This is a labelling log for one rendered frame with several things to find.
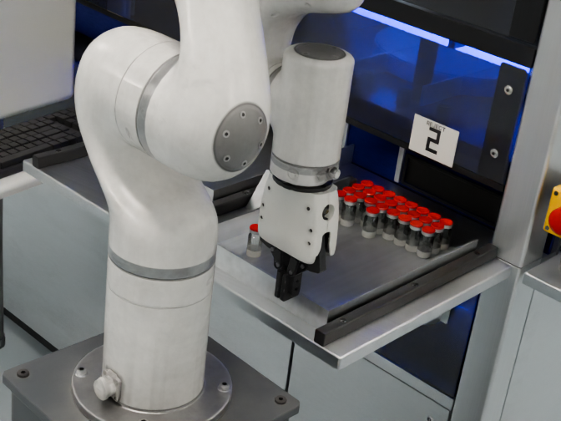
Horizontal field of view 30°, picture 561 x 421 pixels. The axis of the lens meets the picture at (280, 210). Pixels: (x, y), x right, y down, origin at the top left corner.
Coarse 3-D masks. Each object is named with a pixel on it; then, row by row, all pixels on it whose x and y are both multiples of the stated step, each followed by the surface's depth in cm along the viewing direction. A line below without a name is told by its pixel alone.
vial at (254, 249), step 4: (252, 232) 150; (256, 232) 149; (248, 236) 150; (252, 236) 150; (256, 236) 150; (248, 240) 151; (252, 240) 150; (256, 240) 150; (248, 244) 151; (252, 244) 150; (256, 244) 150; (260, 244) 151; (248, 248) 151; (252, 248) 150; (256, 248) 150; (260, 248) 151; (248, 252) 151; (252, 252) 151; (256, 252) 151; (260, 252) 151; (252, 256) 151; (256, 256) 151
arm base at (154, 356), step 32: (128, 288) 113; (160, 288) 112; (192, 288) 113; (128, 320) 114; (160, 320) 114; (192, 320) 115; (96, 352) 128; (128, 352) 116; (160, 352) 116; (192, 352) 118; (96, 384) 119; (128, 384) 118; (160, 384) 118; (192, 384) 120; (224, 384) 125; (96, 416) 117; (128, 416) 118; (160, 416) 119; (192, 416) 119
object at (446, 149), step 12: (420, 120) 163; (420, 132) 164; (432, 132) 162; (444, 132) 161; (456, 132) 159; (420, 144) 165; (432, 144) 163; (444, 144) 161; (456, 144) 160; (432, 156) 164; (444, 156) 162
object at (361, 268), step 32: (224, 224) 153; (224, 256) 146; (352, 256) 155; (384, 256) 156; (416, 256) 157; (448, 256) 153; (256, 288) 143; (320, 288) 146; (352, 288) 147; (384, 288) 143; (320, 320) 136
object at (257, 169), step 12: (264, 144) 189; (264, 156) 184; (348, 156) 185; (252, 168) 179; (264, 168) 180; (228, 180) 173; (240, 180) 166; (252, 180) 168; (216, 192) 163; (228, 192) 165
